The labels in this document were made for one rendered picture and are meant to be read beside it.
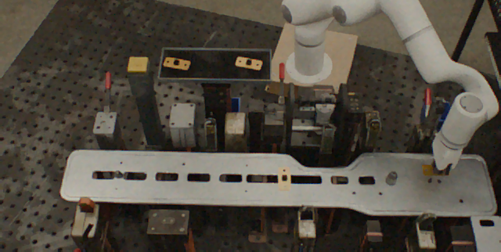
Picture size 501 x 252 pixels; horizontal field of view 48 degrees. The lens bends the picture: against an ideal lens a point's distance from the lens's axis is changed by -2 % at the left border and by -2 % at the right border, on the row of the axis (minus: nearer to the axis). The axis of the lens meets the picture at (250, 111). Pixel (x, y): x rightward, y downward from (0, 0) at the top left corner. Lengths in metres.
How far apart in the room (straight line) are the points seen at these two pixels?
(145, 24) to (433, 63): 1.52
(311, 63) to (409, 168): 0.62
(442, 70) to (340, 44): 0.94
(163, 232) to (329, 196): 0.52
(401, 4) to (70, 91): 1.49
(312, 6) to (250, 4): 1.86
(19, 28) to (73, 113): 1.57
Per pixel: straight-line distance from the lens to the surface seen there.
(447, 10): 3.98
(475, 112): 1.56
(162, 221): 1.72
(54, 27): 2.79
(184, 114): 1.82
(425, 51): 1.56
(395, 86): 2.49
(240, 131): 1.81
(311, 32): 2.14
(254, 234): 2.04
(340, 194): 1.80
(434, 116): 1.86
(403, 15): 1.57
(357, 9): 1.68
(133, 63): 1.92
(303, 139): 1.94
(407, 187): 1.86
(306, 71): 2.29
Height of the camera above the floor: 2.57
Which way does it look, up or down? 54 degrees down
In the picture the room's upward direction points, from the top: 1 degrees clockwise
